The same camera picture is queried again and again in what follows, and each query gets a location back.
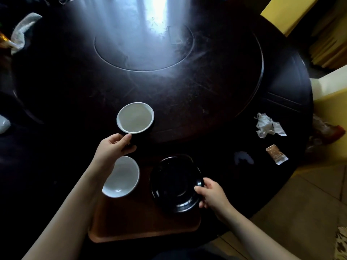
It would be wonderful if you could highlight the person's left hand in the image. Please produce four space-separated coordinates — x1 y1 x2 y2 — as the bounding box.
91 133 137 174

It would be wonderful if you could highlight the person's right hand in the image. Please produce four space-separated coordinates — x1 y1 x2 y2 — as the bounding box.
194 177 237 224

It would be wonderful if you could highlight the black cup with white inside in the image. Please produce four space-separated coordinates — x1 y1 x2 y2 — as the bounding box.
116 102 155 142

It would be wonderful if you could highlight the black glossy plate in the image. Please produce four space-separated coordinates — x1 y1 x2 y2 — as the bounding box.
149 155 205 214

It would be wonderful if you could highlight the person's right forearm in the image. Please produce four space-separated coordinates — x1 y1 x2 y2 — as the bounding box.
221 210 300 260

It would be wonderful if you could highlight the person's left forearm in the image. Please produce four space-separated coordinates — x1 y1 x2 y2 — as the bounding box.
22 161 114 260

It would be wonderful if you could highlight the white ceramic bowl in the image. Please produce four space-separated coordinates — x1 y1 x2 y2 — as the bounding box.
102 156 140 198

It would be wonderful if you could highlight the brown wooden tray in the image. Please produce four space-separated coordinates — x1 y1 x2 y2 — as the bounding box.
87 160 202 243

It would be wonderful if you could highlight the dark round turntable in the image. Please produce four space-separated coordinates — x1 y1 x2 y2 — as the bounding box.
12 0 265 144

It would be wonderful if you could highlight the small brown paper packet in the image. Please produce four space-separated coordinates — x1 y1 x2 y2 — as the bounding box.
266 144 289 165

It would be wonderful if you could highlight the crumpled white tissue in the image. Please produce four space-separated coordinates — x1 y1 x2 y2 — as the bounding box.
254 113 287 139

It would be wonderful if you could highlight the clear rectangular card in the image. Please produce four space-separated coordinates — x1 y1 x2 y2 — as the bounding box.
168 25 185 45

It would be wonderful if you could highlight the white rounded object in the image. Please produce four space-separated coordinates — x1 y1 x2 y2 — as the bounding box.
0 114 11 134

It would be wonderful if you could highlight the clear plastic bag with red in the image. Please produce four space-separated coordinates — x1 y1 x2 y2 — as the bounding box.
306 114 346 153

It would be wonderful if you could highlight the patterned rug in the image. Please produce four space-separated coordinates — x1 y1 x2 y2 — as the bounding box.
334 226 347 260

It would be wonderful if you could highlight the white cloth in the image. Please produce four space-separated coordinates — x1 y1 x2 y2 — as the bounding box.
10 12 43 55

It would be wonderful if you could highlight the yellow covered chair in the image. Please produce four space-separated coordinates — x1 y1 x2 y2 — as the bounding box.
310 65 347 165
260 0 347 69

